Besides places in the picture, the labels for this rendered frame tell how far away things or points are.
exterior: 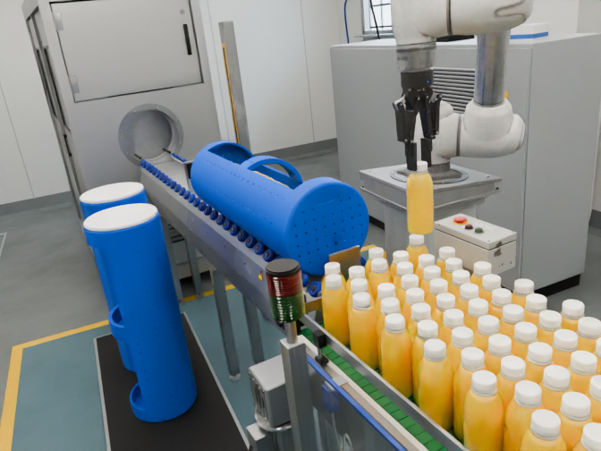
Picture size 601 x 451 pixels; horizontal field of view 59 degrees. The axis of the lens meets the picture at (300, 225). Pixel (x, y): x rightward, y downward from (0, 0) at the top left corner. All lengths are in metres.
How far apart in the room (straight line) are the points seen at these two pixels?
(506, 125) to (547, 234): 1.40
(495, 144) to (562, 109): 1.18
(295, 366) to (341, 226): 0.62
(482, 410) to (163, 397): 1.64
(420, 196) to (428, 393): 0.50
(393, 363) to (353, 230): 0.56
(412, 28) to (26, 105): 5.51
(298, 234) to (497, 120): 0.83
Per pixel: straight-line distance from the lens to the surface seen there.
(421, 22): 1.25
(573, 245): 3.47
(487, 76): 1.89
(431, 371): 1.03
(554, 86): 3.03
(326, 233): 1.53
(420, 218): 1.36
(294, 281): 0.94
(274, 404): 1.35
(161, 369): 2.30
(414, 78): 1.27
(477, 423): 0.98
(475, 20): 1.24
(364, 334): 1.20
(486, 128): 1.94
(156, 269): 2.13
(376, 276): 1.34
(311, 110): 7.08
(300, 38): 6.97
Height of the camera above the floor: 1.66
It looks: 21 degrees down
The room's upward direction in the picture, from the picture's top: 6 degrees counter-clockwise
